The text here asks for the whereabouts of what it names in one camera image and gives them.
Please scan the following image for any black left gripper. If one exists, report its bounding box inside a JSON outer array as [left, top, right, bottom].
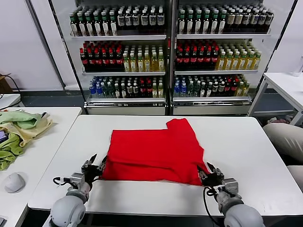
[[81, 153, 108, 184]]

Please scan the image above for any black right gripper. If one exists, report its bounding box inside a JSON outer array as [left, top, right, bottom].
[[196, 162, 224, 190]]

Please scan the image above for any red t-shirt bear print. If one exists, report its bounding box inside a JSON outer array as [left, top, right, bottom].
[[100, 118, 206, 187]]

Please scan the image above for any drinks display cooler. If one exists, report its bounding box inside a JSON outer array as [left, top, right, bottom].
[[170, 0, 299, 116], [49, 0, 171, 116]]

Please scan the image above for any cream yellow garment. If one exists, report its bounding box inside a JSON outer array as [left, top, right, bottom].
[[0, 115, 54, 148]]

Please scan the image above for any light green garment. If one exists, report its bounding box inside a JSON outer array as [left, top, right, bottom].
[[0, 110, 44, 130]]

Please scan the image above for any grey computer mouse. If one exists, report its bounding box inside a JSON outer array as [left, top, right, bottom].
[[4, 172, 26, 193]]

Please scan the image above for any beige trouser leg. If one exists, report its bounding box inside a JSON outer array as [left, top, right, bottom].
[[262, 122, 303, 165], [286, 165, 303, 187]]

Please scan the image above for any olive green garment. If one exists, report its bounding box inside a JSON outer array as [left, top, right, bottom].
[[0, 132, 26, 171]]

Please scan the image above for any white table with legs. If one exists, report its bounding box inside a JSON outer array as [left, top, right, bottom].
[[248, 72, 303, 126]]

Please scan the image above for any brown cardboard box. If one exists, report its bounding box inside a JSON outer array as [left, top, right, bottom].
[[0, 73, 14, 93]]

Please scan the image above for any green cap dark bottle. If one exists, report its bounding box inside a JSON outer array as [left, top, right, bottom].
[[186, 9, 194, 35], [102, 11, 110, 36], [203, 9, 211, 35], [86, 12, 94, 36], [178, 9, 186, 35], [71, 13, 79, 37], [219, 9, 227, 34], [78, 12, 86, 37], [194, 9, 202, 35], [211, 9, 219, 35], [110, 11, 118, 36], [94, 11, 102, 36]]

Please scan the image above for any dark tea bottle white label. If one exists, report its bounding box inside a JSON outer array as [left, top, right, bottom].
[[149, 9, 157, 34], [141, 9, 149, 34], [117, 10, 125, 34], [157, 9, 165, 34], [133, 9, 141, 34], [125, 10, 133, 34]]

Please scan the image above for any dark tea bottle beige label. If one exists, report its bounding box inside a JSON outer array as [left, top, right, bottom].
[[266, 10, 274, 33], [226, 9, 234, 33], [243, 9, 251, 33], [235, 9, 243, 33], [251, 9, 259, 33], [259, 9, 267, 33]]

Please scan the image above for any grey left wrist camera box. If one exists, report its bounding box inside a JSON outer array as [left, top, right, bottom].
[[69, 172, 85, 189]]

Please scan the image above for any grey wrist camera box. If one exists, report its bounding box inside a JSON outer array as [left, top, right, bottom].
[[221, 177, 240, 197], [69, 172, 85, 189]]

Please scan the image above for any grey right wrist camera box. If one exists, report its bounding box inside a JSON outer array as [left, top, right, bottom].
[[221, 177, 240, 197]]

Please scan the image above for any black left camera plug cable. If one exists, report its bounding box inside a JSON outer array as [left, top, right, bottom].
[[52, 176, 71, 187]]

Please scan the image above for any grey metal wall post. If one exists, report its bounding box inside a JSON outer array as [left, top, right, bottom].
[[25, 0, 66, 90]]

